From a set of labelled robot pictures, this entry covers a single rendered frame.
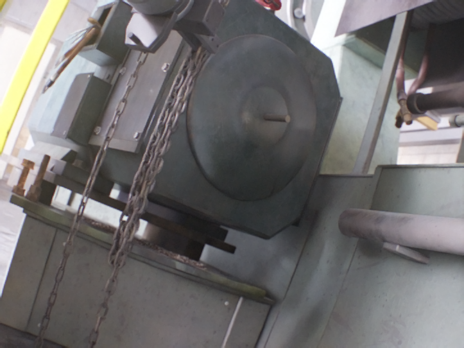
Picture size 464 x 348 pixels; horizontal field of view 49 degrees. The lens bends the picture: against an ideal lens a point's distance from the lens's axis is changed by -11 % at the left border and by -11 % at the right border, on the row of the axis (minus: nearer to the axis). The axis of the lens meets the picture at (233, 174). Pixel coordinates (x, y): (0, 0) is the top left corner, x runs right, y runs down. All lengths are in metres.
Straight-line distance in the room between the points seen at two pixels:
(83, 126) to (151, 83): 0.20
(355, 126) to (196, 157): 0.67
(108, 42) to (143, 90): 0.18
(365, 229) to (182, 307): 0.55
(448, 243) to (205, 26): 0.45
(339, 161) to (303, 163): 0.30
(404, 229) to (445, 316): 0.15
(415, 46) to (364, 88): 0.24
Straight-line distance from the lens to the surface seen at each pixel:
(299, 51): 1.24
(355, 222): 0.92
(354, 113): 1.64
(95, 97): 1.20
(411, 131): 9.49
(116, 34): 1.22
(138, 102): 1.08
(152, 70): 1.09
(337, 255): 1.20
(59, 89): 1.54
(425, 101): 1.06
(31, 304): 1.24
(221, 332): 1.34
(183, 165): 1.06
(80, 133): 1.19
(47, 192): 1.31
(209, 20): 0.81
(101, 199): 1.24
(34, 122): 1.63
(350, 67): 1.72
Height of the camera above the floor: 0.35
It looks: 7 degrees up
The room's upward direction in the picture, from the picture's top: 20 degrees clockwise
